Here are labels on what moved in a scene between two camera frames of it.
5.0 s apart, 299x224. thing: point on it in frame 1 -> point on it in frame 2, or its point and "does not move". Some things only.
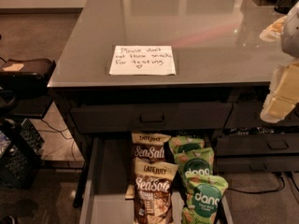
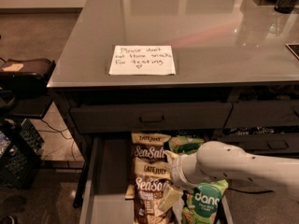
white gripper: x=291 y=32 -> x=177 y=172
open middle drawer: x=108 y=174 does not move
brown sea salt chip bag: x=153 y=177 does not move
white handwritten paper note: x=143 y=60 does not move
